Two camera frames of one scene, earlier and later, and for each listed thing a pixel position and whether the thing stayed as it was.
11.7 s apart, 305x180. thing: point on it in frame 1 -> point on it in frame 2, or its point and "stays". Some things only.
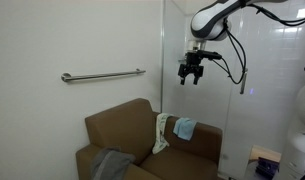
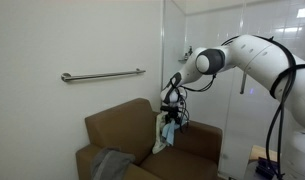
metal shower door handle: (244, 81) stays
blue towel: (184, 128) -> (168, 131)
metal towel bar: (67, 77) stays
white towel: (161, 132) stays
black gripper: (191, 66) -> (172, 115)
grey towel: (110, 163) stays
